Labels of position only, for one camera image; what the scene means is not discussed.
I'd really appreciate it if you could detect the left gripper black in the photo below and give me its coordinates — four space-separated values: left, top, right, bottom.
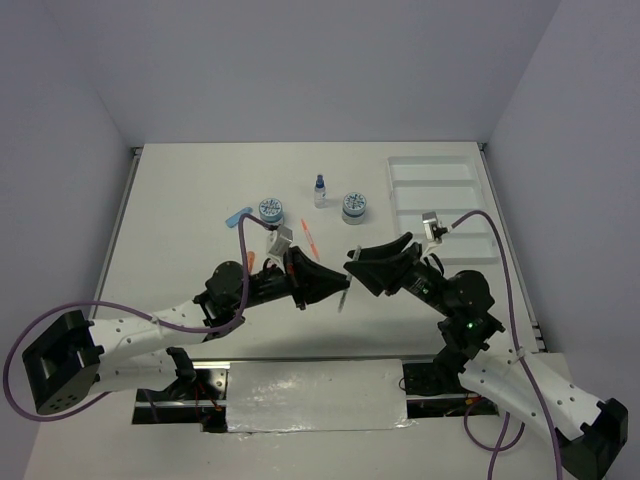
234 245 349 310

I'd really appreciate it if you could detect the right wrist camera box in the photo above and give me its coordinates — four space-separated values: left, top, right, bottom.
422 211 448 246

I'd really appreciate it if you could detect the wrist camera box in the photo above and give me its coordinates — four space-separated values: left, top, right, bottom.
267 225 293 258
422 211 448 246

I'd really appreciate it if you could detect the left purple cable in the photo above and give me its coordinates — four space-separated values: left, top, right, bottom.
2 214 275 424

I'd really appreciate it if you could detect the blue round jar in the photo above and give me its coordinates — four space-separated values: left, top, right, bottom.
342 192 367 225
258 197 284 225

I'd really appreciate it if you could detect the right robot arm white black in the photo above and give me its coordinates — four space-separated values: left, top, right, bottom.
344 234 628 479

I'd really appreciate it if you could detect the white compartment tray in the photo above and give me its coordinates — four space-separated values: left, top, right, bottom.
387 155 499 265

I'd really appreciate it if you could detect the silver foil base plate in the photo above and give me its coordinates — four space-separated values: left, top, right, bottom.
226 359 410 433

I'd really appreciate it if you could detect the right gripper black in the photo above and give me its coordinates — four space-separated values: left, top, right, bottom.
342 230 454 315

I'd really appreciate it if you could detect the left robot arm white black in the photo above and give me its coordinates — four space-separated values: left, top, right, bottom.
22 247 348 416

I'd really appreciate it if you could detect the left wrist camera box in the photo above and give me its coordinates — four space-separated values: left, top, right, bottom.
267 225 293 258

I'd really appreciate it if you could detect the right blue round jar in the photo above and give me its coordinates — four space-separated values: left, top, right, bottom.
342 192 367 225

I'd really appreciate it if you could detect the left blue round jar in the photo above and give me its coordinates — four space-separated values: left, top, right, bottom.
258 197 284 225

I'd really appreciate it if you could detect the blue lead case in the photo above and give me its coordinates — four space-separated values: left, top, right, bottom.
225 207 253 229

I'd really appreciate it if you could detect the small clear spray bottle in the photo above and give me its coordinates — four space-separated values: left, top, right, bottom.
314 174 327 208

